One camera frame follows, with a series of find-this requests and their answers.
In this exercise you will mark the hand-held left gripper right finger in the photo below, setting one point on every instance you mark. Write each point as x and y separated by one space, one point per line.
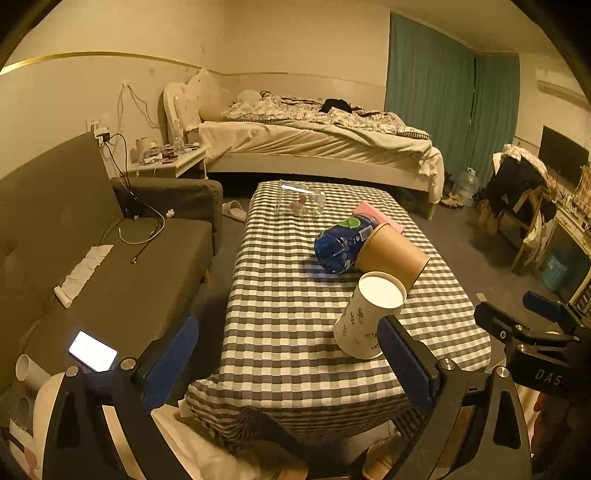
406 364

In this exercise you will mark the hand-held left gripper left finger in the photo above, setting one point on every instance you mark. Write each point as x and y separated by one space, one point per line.
171 364

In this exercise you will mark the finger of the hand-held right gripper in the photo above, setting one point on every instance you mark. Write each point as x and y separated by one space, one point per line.
541 303
496 321

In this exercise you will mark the white leaf-print paper cup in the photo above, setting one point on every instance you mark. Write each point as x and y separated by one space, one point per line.
364 325

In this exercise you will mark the brown paper cup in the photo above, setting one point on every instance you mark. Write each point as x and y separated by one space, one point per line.
392 256

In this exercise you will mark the blue waste bin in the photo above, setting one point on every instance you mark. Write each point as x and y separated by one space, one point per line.
556 272

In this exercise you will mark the white dresser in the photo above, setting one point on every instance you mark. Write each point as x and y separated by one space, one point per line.
575 244

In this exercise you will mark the wooden chair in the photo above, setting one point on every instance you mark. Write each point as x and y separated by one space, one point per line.
531 230

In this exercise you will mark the lit smartphone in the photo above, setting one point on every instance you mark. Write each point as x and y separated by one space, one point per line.
93 350

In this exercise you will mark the grey sofa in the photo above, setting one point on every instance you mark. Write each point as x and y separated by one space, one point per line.
138 286

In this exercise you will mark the pile of clothes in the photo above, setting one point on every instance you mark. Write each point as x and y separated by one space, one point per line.
512 182

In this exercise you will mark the white paper strip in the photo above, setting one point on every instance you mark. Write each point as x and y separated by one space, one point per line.
83 272

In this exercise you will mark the pair of shoes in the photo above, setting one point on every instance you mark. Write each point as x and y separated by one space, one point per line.
450 200

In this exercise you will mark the checked tablecloth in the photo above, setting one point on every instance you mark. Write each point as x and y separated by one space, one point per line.
286 300

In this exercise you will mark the large water jug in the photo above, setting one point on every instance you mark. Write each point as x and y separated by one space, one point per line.
466 188

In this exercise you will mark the blue plastic bottle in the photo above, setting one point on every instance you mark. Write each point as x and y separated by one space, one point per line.
339 244

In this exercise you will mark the white paper tube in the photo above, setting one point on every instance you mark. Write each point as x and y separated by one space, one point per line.
30 371

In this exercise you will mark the black television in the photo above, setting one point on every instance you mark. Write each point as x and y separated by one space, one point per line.
561 154

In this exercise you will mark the pink notebook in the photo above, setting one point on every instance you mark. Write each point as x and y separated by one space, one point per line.
378 216

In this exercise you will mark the beige slipper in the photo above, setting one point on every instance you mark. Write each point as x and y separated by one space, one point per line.
234 211

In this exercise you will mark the clear plastic box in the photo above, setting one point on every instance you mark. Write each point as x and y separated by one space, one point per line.
300 201

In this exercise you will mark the white nightstand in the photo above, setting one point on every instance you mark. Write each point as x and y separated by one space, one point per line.
178 161

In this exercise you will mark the white air conditioner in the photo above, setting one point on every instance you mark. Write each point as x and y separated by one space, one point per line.
561 90

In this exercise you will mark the white mug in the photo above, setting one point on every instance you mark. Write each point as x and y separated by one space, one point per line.
141 146

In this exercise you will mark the white bed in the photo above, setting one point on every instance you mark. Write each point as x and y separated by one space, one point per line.
323 157

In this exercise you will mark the clear bottle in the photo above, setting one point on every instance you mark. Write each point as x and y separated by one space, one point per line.
176 133

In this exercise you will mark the green curtain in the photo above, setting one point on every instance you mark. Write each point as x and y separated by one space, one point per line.
434 87

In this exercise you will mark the patterned blanket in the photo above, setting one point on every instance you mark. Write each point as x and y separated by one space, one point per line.
332 117

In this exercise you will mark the black garment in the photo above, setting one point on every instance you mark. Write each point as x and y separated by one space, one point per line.
339 105

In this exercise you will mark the white pillow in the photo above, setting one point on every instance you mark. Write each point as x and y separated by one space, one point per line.
210 94

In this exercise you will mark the white wall socket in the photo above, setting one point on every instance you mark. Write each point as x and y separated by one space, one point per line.
98 127

